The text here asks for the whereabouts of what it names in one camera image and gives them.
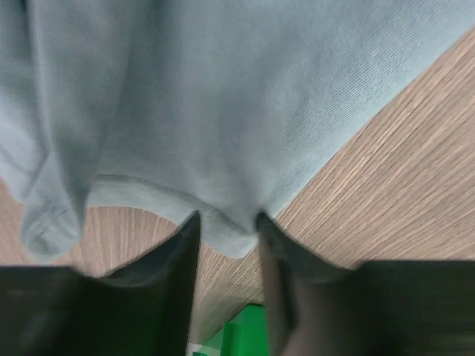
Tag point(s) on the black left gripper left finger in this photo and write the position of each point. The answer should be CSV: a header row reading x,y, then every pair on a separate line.
x,y
142,308

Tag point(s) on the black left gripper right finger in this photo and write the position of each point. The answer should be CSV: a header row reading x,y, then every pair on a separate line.
x,y
381,307

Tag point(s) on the blue t shirt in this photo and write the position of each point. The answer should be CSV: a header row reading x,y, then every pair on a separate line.
x,y
225,107

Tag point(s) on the green plastic bin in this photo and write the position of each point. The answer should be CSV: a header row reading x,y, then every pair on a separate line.
x,y
244,335

